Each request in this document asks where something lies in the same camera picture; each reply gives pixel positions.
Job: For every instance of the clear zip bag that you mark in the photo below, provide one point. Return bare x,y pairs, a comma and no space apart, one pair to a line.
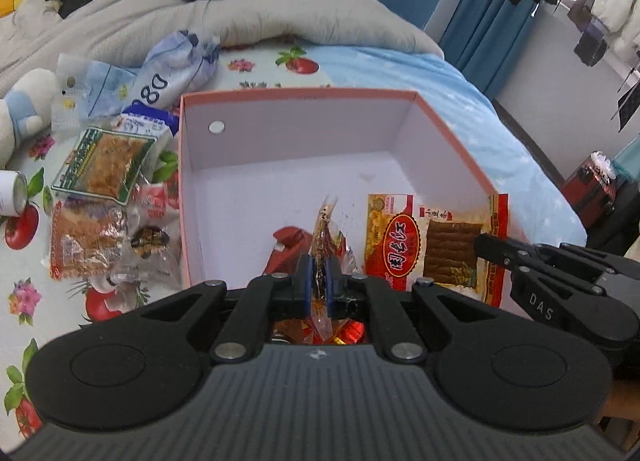
100,86

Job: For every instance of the dark hanging garment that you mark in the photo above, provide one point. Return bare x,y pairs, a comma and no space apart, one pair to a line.
590,48

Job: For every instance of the blue white plastic bag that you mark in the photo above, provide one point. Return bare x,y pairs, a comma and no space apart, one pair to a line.
170,71

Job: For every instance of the grey blanket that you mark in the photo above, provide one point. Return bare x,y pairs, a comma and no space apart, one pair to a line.
275,16

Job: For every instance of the pink cardboard box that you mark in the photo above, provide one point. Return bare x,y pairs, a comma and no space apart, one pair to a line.
300,141

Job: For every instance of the floral bed sheet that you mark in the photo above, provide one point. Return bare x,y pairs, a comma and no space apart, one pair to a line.
350,71

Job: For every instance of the clear red print packet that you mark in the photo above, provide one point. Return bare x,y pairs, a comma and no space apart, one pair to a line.
155,198

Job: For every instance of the blue curtain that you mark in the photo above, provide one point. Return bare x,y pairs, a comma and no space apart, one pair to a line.
495,41

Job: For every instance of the white plush toy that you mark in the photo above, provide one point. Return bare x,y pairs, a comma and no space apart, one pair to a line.
30,91

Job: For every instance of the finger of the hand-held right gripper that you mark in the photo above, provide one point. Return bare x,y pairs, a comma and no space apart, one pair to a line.
575,258
500,251

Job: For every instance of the red yellow snack packet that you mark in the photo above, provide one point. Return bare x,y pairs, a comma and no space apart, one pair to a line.
400,251

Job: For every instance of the clear orange snack packet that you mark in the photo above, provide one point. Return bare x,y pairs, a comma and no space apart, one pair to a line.
325,241

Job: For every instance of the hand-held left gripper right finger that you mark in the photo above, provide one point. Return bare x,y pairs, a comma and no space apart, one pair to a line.
334,291

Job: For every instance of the clear packet with dark snack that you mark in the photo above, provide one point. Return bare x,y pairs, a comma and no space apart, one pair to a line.
150,241

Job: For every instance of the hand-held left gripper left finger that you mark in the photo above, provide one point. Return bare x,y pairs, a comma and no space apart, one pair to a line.
302,288

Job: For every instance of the green label snack packet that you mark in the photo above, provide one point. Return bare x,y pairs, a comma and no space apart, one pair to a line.
105,166

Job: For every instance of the black hanging cloth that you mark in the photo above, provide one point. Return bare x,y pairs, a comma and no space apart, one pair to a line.
630,108

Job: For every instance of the white crumpled bag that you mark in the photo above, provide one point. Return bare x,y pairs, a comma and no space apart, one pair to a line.
601,163

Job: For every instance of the blue white snack packet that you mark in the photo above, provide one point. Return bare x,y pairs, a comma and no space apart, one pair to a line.
145,123

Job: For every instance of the brown netted snack packet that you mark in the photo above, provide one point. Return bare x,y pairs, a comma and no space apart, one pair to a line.
85,241

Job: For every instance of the dark cloth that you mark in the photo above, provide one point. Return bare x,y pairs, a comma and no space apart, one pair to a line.
620,221

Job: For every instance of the red suitcase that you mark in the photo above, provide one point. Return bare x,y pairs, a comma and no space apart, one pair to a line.
585,196

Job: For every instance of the white drink can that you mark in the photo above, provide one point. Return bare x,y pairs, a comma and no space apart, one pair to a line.
10,193

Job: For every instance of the white hanging jacket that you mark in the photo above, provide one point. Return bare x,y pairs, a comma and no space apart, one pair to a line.
620,6

